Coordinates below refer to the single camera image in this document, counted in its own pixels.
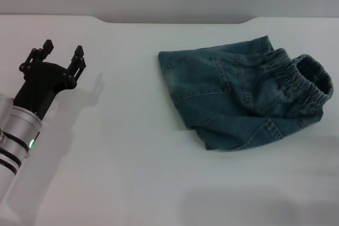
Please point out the blue washed denim shorts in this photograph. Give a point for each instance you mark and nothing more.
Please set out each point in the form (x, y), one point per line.
(233, 99)

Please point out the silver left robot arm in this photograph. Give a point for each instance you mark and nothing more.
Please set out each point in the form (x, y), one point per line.
(21, 122)

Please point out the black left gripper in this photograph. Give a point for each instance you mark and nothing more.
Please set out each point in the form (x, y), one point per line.
(42, 83)

